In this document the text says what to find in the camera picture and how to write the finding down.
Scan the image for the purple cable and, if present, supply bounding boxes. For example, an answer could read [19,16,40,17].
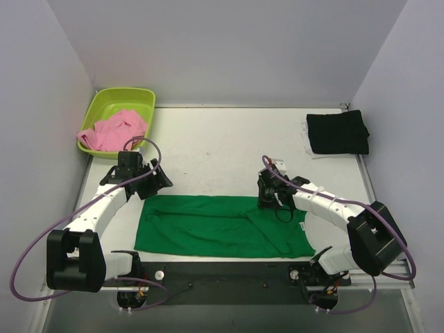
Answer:
[10,137,169,309]
[261,155,417,315]

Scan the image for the white t shirt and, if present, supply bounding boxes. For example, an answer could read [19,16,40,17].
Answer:
[300,120,352,160]

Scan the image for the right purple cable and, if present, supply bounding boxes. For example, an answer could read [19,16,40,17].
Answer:
[261,155,417,315]

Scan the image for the aluminium frame rail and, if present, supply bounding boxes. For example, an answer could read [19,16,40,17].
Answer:
[347,259,416,289]

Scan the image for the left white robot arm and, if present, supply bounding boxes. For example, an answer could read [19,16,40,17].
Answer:
[46,151,173,292]

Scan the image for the black t shirt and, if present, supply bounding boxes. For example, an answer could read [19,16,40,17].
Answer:
[306,110,370,155]

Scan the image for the green t shirt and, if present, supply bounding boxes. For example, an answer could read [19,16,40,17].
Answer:
[135,195,315,259]

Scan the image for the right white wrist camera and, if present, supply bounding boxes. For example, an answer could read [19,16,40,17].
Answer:
[271,159,287,176]

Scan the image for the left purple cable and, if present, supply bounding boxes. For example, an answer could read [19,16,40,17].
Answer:
[10,137,169,309]

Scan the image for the green plastic basin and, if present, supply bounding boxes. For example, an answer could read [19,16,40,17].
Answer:
[77,87,156,160]

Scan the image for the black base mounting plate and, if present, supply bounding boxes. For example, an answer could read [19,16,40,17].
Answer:
[105,262,351,305]

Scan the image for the pink t shirt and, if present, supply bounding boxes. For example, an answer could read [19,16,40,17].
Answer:
[77,110,148,152]

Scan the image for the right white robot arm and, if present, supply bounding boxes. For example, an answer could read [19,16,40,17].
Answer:
[257,156,416,281]

